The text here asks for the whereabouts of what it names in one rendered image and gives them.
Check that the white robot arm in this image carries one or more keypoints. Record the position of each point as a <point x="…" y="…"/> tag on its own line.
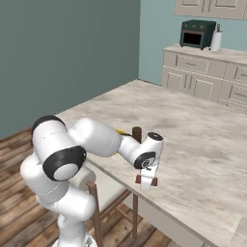
<point x="96" y="136"/>

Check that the wooden chair with white cushion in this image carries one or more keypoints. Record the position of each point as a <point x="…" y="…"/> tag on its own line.
<point x="109" y="190"/>

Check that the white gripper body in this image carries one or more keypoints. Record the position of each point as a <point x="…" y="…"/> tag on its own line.
<point x="147" y="179"/>

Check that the white paper towel roll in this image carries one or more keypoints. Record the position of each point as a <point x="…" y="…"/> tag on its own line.
<point x="216" y="40"/>

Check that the yellow plate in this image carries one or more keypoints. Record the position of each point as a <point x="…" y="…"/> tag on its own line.
<point x="121" y="131"/>

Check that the dark green toaster oven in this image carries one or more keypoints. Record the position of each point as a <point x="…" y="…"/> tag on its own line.
<point x="196" y="33"/>

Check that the brown chocolate bar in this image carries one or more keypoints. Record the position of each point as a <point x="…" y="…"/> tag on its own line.
<point x="138" y="179"/>

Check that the dark brown cylinder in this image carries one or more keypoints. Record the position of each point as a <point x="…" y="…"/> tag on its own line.
<point x="137" y="132"/>

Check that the beige base cabinets with counter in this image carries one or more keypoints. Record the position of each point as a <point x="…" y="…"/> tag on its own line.
<point x="205" y="75"/>

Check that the beige wall cabinets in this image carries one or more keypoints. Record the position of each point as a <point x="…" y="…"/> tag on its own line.
<point x="212" y="8"/>

